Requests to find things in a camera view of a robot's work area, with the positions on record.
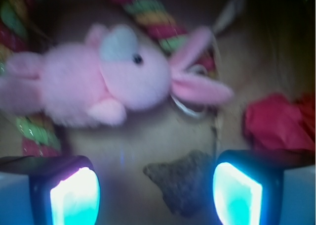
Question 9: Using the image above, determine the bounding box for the brown rough rock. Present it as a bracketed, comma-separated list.
[143, 150, 214, 218]

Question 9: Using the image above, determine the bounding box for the multicolour twisted rope toy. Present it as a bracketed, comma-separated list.
[0, 0, 218, 158]

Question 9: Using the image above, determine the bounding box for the crumpled red paper ball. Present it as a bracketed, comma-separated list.
[243, 93, 316, 151]

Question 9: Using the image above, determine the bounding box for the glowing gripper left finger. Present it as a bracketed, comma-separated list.
[0, 156, 100, 225]

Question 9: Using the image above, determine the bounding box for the brown paper bag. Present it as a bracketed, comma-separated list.
[34, 0, 315, 225]

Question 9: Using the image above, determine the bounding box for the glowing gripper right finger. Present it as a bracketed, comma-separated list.
[212, 149, 316, 225]

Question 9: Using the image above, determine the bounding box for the pink plush bunny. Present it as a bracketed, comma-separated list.
[0, 24, 233, 127]

